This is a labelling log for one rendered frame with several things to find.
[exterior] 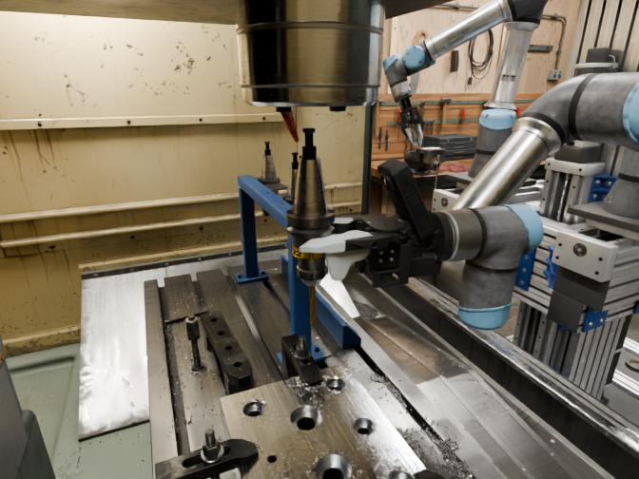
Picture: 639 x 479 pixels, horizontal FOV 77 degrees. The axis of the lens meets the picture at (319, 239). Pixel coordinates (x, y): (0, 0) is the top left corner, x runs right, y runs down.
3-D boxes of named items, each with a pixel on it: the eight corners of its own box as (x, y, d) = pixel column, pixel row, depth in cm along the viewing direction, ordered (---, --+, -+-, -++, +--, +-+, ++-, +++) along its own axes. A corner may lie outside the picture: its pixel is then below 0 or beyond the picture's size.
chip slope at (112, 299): (320, 292, 178) (320, 237, 169) (416, 394, 118) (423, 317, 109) (95, 337, 145) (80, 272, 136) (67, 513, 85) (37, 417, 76)
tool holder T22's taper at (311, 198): (294, 206, 53) (292, 155, 51) (327, 206, 53) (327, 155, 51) (292, 217, 49) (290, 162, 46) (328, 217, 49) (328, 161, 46)
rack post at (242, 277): (264, 272, 131) (260, 182, 121) (269, 278, 127) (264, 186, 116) (234, 277, 128) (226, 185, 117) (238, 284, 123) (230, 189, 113)
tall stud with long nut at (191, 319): (203, 362, 88) (197, 311, 83) (205, 370, 85) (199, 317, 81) (190, 366, 87) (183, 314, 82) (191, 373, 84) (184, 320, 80)
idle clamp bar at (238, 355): (222, 332, 99) (220, 309, 97) (258, 399, 78) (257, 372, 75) (202, 337, 97) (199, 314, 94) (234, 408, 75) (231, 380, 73)
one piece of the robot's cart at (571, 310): (623, 293, 129) (630, 267, 126) (659, 307, 120) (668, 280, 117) (546, 317, 115) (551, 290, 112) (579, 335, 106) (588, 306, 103)
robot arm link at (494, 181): (543, 62, 79) (383, 249, 75) (601, 58, 70) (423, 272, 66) (559, 106, 85) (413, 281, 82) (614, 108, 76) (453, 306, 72)
